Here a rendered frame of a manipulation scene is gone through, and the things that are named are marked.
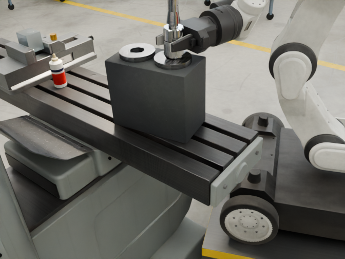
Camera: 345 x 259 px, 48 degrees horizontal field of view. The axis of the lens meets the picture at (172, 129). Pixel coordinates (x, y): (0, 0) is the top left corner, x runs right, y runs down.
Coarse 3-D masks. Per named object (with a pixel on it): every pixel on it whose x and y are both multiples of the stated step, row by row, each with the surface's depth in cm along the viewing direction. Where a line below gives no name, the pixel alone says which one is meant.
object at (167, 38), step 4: (164, 36) 87; (168, 36) 86; (172, 36) 86; (176, 36) 86; (180, 36) 86; (164, 40) 87; (168, 40) 86; (172, 40) 86; (164, 44) 88; (168, 44) 87; (164, 48) 89; (168, 48) 87; (164, 52) 89; (168, 52) 88; (172, 52) 88; (176, 52) 88; (180, 52) 88; (168, 56) 89; (172, 56) 88; (176, 56) 88; (180, 56) 89
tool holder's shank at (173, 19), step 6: (168, 0) 83; (174, 0) 82; (168, 6) 83; (174, 6) 83; (168, 12) 84; (174, 12) 84; (168, 18) 85; (174, 18) 84; (168, 24) 86; (174, 24) 85
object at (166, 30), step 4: (180, 24) 88; (164, 28) 86; (168, 28) 86; (172, 28) 86; (176, 28) 86; (180, 28) 86; (164, 32) 86; (168, 32) 85; (172, 32) 85; (176, 32) 85; (180, 32) 86
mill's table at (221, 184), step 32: (0, 96) 134; (32, 96) 119; (64, 96) 119; (96, 96) 119; (64, 128) 116; (96, 128) 104; (128, 128) 106; (224, 128) 101; (128, 160) 102; (160, 160) 93; (192, 160) 91; (224, 160) 90; (256, 160) 100; (192, 192) 91; (224, 192) 90
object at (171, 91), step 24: (144, 48) 96; (120, 72) 94; (144, 72) 90; (168, 72) 87; (192, 72) 88; (120, 96) 98; (144, 96) 94; (168, 96) 90; (192, 96) 92; (120, 120) 103; (144, 120) 98; (168, 120) 94; (192, 120) 96
